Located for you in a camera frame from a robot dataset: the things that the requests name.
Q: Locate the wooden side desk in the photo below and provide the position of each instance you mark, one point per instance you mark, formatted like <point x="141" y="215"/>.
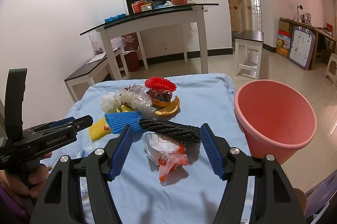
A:
<point x="324" y="43"/>

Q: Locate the blue cloth on table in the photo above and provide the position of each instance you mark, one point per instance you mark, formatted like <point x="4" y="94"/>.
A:
<point x="110" y="19"/>

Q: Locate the crumpled dark red wrapper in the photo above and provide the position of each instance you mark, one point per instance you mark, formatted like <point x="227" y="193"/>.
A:
<point x="160" y="95"/>

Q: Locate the person's left hand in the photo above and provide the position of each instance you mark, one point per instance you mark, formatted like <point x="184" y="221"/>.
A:
<point x="19" y="193"/>

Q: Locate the light blue bed sheet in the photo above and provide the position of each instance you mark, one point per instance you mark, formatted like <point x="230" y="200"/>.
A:
<point x="191" y="193"/>

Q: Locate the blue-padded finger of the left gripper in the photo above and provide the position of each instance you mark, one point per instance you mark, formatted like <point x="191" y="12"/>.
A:
<point x="62" y="122"/>

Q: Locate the white plastic stool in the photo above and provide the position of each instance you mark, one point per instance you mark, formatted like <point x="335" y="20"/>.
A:
<point x="331" y="72"/>

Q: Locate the white dark-top stool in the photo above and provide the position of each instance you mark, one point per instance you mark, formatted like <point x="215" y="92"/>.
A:
<point x="252" y="42"/>

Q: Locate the black foam fruit net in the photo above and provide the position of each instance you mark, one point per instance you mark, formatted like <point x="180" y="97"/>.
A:
<point x="184" y="134"/>

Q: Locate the colourful fruit carton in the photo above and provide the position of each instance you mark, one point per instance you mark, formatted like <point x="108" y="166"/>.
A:
<point x="283" y="43"/>

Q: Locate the clear bubble wrap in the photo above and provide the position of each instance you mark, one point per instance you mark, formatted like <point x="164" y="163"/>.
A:
<point x="136" y="98"/>

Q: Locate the orange white plastic bag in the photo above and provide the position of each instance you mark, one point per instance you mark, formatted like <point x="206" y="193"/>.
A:
<point x="165" y="152"/>

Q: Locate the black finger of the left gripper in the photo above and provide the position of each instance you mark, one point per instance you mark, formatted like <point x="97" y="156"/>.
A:
<point x="82" y="123"/>

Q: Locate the red box on table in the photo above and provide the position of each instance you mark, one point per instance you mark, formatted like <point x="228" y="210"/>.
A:
<point x="137" y="6"/>

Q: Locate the red foam fruit net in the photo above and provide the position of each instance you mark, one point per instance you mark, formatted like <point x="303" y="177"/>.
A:
<point x="158" y="83"/>

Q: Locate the white glass-top table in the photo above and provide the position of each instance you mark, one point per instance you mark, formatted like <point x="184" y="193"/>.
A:
<point x="156" y="18"/>

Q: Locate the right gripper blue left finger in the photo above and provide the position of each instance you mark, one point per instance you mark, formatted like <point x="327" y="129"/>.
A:
<point x="118" y="149"/>

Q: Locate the kids drawing board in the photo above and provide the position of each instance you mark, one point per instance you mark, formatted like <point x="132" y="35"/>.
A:
<point x="301" y="47"/>

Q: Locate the white dark-top bench left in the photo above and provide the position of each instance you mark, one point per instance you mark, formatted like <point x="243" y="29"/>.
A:
<point x="86" y="74"/>

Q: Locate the orange peel piece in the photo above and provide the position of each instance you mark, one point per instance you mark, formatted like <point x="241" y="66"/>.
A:
<point x="169" y="110"/>

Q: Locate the pink plastic trash bucket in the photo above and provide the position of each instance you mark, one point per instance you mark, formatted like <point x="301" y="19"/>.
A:
<point x="275" y="118"/>

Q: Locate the yellow foil wrapper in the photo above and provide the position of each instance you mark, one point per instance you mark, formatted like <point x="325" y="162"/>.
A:
<point x="123" y="108"/>

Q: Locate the blue foam fruit net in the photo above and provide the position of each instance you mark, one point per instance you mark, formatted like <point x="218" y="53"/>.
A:
<point x="117" y="121"/>

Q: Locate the purple plastic stool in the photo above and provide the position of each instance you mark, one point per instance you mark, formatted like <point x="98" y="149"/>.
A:
<point x="321" y="201"/>

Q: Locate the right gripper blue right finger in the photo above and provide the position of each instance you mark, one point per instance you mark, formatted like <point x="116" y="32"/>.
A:
<point x="215" y="148"/>

